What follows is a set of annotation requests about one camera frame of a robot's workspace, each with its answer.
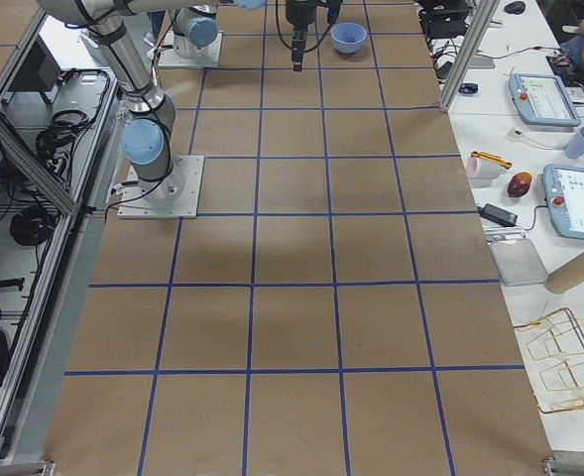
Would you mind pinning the gold wire rack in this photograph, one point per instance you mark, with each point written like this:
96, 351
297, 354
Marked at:
553, 350

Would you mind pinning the cardboard tube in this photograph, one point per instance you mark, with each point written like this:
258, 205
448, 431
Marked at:
567, 276

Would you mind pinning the black power brick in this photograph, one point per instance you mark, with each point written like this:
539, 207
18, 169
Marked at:
497, 215

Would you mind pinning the blue plastic cup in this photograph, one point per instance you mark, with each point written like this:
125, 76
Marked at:
574, 149

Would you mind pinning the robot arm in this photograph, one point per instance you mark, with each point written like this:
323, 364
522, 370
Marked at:
221, 114
195, 28

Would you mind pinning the red mango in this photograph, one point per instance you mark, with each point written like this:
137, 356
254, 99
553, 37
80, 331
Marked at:
519, 184

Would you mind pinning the metal tray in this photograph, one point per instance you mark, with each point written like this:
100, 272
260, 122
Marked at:
516, 257

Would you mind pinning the near teach pendant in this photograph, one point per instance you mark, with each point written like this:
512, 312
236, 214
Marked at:
564, 194

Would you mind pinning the far teach pendant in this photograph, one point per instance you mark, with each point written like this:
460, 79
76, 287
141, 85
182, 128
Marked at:
542, 100

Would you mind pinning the aluminium frame post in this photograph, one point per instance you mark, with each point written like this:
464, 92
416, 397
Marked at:
472, 40

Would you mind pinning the pink paper cup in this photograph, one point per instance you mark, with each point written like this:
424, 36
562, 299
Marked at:
479, 168

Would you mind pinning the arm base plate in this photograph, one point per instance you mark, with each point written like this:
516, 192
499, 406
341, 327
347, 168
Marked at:
187, 55
176, 196

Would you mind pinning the blue bowl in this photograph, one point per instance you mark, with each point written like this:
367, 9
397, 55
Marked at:
348, 37

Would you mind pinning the teach pendant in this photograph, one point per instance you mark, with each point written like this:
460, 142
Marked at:
542, 100
564, 194

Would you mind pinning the small blue black device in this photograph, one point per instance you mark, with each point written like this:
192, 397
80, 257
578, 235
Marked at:
467, 88

